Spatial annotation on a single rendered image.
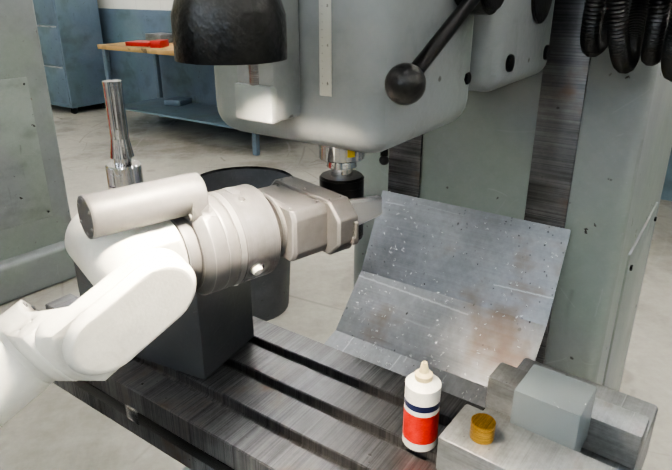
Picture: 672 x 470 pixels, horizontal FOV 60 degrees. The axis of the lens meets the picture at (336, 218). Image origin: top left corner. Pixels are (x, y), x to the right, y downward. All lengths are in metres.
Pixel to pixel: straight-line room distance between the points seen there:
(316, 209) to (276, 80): 0.13
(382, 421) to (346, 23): 0.48
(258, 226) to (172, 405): 0.35
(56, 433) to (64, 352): 1.92
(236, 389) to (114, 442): 1.48
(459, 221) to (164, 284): 0.61
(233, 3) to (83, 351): 0.26
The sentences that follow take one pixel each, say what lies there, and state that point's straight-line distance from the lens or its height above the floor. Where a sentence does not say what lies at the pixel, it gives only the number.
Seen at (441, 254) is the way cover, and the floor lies 1.04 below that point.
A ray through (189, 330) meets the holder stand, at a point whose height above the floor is 1.03.
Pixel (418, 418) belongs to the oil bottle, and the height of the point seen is 1.00.
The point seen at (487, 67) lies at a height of 1.37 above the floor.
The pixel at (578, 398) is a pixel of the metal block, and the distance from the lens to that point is 0.60.
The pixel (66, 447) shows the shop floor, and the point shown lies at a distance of 2.31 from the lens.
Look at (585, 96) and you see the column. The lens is 0.88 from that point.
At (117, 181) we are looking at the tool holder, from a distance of 0.84.
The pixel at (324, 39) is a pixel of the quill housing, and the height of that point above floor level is 1.40.
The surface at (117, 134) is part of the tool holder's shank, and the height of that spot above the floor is 1.26.
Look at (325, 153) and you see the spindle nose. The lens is 0.59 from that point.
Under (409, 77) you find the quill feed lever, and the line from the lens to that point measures 0.42.
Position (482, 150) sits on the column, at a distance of 0.94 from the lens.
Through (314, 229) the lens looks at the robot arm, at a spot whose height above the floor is 1.23.
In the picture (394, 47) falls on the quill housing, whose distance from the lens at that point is 0.47.
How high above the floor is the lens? 1.44
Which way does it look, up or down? 21 degrees down
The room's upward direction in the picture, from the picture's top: straight up
